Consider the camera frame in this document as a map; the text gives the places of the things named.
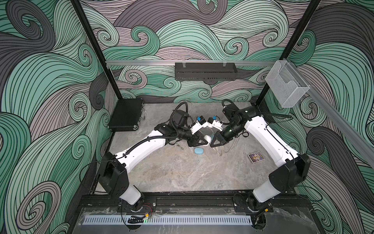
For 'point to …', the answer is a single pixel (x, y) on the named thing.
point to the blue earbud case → (198, 150)
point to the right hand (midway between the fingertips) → (211, 146)
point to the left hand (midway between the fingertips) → (205, 138)
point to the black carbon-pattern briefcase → (126, 115)
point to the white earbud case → (208, 138)
